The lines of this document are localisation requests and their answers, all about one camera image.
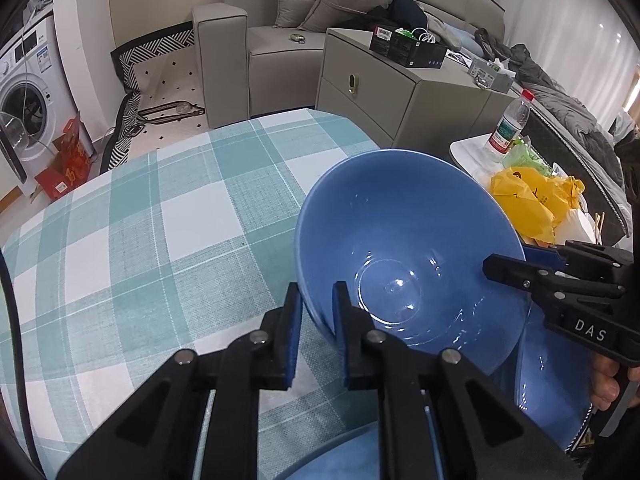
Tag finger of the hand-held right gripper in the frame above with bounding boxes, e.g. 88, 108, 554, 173
482, 254, 626, 311
520, 240, 636, 283

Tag white takeaway box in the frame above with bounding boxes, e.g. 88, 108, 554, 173
555, 205, 601, 246

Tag dark clothing pile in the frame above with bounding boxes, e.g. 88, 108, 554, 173
350, 0, 431, 31

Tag white washing machine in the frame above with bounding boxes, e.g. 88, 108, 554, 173
0, 7, 83, 186

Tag black cable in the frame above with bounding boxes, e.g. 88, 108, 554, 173
0, 250, 43, 466

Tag white tissue box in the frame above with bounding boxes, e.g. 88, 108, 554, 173
467, 55, 518, 93

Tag teal checked tablecloth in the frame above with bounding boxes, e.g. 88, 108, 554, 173
0, 107, 501, 480

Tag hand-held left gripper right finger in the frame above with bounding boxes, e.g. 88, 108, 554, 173
332, 281, 571, 480

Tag black boxes with blue edge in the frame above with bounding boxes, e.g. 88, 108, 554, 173
369, 25, 448, 70

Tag black and white patterned rug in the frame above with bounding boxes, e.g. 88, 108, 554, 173
100, 27, 211, 176

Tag person's dark jacket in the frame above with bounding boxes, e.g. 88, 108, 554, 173
612, 127, 640, 251

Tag white side table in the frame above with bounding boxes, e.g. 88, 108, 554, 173
449, 132, 576, 196

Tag black strap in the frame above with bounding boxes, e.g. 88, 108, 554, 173
137, 101, 207, 125

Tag person's right hand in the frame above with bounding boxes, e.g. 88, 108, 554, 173
589, 352, 623, 411

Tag beige bedside cabinet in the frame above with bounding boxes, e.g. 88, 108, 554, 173
315, 27, 521, 151

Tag yellow plastic bag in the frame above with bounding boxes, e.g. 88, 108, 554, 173
487, 166, 586, 246

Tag red cardboard box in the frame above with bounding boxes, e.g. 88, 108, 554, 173
34, 115, 93, 203

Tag beige sofa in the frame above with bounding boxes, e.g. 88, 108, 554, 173
192, 0, 506, 131

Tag green packet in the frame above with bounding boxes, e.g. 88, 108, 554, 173
500, 140, 553, 176

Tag blue bowl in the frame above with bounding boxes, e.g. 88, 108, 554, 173
294, 149, 531, 376
277, 405, 446, 480
492, 305, 597, 453

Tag grey padded jacket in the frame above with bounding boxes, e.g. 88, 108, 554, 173
475, 27, 633, 238

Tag clear water bottle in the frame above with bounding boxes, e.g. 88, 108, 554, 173
482, 87, 535, 156

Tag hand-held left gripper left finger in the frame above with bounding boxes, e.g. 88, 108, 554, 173
57, 282, 303, 480

